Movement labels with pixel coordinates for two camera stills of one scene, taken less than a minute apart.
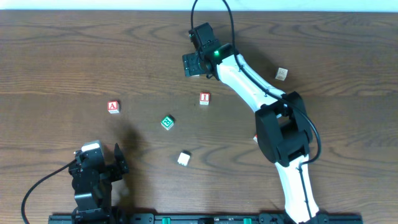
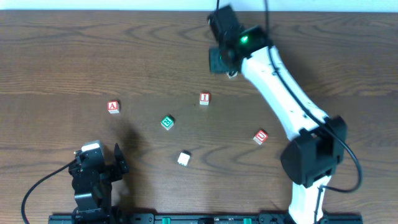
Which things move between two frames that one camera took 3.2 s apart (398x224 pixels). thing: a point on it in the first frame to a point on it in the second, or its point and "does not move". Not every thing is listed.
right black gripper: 193,64 to 216,60
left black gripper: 109,170 does not move
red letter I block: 204,98 does not move
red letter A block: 113,107 does not move
